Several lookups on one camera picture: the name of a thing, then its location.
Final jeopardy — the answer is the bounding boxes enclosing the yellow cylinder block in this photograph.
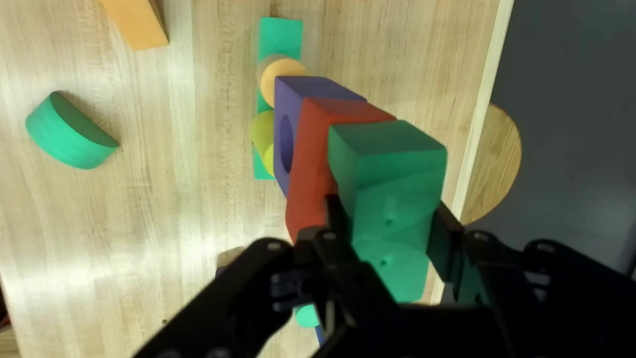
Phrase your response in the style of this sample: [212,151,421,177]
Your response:
[248,107,278,177]

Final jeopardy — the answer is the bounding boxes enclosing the orange flat block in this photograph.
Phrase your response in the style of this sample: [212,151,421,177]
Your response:
[97,0,171,52]

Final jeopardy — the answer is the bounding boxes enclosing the small green arch block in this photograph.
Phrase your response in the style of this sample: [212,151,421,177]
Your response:
[326,117,449,304]

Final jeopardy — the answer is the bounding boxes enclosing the orange cylinder block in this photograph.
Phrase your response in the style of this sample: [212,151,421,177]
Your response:
[256,56,310,107]

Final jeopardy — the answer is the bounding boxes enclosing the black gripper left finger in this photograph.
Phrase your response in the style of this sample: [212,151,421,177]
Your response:
[131,191,399,358]

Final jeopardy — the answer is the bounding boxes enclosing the green half-round block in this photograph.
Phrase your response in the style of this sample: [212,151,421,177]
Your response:
[23,90,123,171]

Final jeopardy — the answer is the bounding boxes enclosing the purple block with hole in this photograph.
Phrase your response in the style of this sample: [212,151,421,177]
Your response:
[272,74,369,197]

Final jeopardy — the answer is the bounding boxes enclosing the red rectangular block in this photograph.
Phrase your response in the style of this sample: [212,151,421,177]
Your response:
[284,97,399,245]

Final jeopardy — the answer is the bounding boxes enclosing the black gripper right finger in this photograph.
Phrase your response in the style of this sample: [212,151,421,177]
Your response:
[425,201,636,358]

